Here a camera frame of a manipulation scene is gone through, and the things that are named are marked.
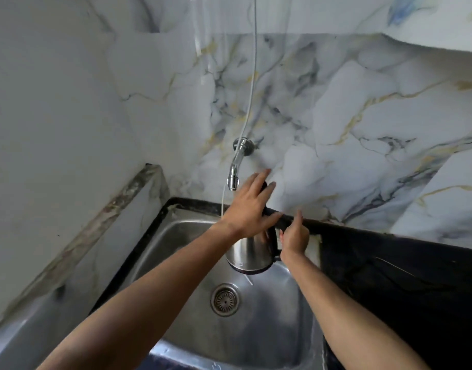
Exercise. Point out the round metal drain strainer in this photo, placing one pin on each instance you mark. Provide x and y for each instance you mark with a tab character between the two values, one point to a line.
225	300

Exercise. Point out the person's left forearm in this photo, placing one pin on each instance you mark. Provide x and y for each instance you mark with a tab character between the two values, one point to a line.
143	300

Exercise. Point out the stainless steel electric kettle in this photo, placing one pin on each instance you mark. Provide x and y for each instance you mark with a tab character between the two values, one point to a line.
247	252

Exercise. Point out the person's left middle finger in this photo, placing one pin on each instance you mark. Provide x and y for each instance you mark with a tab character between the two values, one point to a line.
260	180

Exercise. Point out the stainless steel sink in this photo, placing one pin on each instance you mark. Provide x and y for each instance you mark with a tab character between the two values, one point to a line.
266	327

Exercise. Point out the person's left hand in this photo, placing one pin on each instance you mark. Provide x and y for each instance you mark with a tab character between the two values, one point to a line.
243	213

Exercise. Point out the person's right forearm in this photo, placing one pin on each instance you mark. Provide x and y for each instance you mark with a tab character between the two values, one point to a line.
336	308

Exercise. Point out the person's right thumb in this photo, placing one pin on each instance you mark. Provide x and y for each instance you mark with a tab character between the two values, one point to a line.
298	218

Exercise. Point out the person's left thumb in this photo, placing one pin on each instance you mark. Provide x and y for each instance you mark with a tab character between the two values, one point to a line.
273	218

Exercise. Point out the chrome wall tap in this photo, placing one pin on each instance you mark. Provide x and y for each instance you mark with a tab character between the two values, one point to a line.
236	165

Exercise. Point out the person's right hand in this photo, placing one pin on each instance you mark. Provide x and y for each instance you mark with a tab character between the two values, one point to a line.
295	240

